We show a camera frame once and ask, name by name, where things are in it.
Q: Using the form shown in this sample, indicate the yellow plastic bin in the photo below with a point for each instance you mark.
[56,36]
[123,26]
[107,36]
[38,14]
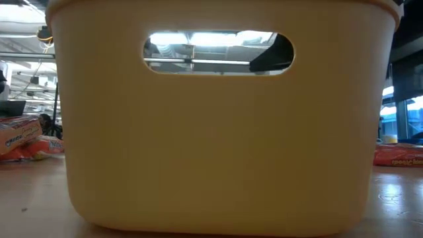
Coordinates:
[215,148]

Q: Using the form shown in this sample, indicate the orange chicken ramen noodle pack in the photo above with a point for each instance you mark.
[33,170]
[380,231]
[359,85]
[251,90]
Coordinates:
[46,148]

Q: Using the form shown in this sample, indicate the red Saucy Noodles pack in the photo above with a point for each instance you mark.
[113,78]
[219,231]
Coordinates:
[20,135]
[396,157]

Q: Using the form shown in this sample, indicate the ceiling light tube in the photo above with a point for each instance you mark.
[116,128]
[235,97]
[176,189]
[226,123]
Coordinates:
[198,61]

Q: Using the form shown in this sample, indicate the black tripod stand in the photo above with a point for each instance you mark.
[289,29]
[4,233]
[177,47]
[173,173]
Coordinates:
[55,105]

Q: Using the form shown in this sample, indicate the person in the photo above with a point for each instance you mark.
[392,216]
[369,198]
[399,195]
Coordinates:
[45,120]

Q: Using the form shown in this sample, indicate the black ceiling-mounted device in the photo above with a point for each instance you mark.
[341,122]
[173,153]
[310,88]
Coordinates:
[44,33]

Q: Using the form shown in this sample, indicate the black monitor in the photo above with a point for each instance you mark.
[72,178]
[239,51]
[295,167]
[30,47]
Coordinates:
[11,108]

